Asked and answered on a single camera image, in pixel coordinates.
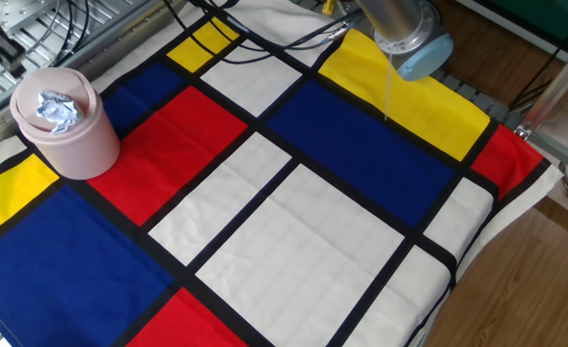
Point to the white paper ball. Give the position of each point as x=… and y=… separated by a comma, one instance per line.
x=59, y=111

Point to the pink swing-lid trash can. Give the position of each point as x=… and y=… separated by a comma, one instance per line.
x=81, y=149

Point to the silver metal plate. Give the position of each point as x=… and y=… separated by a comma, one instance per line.
x=28, y=12

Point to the colour block tablecloth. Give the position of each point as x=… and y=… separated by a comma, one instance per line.
x=360, y=144

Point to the aluminium corner frame post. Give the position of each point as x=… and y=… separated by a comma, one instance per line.
x=553, y=91

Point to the aluminium frame rail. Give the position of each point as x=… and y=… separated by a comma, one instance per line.
x=563, y=152

